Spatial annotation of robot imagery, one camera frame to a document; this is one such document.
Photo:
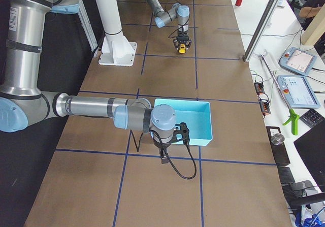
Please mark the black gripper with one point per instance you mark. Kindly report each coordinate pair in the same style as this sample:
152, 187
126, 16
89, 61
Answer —
161, 146
182, 38

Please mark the yellow beetle toy car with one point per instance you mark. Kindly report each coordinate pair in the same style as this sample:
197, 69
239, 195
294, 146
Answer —
182, 48

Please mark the light blue plastic bin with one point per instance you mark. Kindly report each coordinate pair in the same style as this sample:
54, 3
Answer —
196, 115

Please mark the upper orange black connector box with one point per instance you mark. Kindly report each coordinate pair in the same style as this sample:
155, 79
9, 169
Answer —
259, 87

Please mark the orange black connector box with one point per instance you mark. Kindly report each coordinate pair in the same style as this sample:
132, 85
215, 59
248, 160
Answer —
264, 106
259, 87

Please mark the lower orange black connector box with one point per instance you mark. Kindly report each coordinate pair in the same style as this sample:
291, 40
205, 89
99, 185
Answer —
264, 106

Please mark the upper teach pendant tablet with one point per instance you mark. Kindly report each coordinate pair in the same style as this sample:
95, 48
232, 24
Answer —
297, 61

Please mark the teach pendant tablet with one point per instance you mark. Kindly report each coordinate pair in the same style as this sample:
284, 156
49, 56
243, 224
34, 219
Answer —
298, 92
297, 61

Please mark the silver metal cylinder weight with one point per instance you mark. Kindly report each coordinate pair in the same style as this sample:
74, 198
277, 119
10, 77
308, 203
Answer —
277, 139

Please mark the black flat block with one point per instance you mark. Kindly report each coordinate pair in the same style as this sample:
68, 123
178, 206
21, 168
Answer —
279, 152

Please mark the lower teach pendant tablet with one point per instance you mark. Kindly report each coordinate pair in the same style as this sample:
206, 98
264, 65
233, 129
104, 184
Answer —
298, 92

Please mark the seated person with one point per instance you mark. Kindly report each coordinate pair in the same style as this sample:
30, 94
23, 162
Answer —
309, 11

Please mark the black calculator keypad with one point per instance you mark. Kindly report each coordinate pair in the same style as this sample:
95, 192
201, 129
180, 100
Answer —
312, 118

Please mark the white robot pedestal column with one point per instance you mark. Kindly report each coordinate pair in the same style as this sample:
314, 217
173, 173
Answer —
116, 49

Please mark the aluminium frame post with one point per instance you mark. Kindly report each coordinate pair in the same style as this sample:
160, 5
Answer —
266, 16

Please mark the green handled reacher tool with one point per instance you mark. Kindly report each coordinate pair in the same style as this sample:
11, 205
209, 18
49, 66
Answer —
293, 116

